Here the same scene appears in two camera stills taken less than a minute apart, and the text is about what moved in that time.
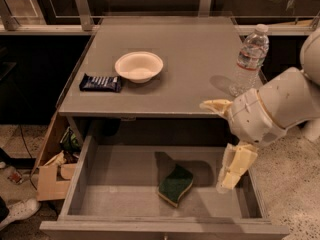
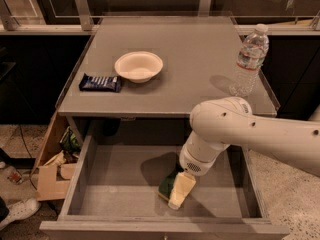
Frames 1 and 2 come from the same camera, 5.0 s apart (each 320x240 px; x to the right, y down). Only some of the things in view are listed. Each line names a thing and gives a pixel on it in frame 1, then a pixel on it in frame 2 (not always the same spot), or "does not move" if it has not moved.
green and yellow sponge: (174, 184) does not move
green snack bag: (69, 142) does not move
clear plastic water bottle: (252, 54) does not move
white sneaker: (20, 209) does not move
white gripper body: (252, 116) -> (194, 162)
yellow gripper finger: (238, 158) -> (183, 185)
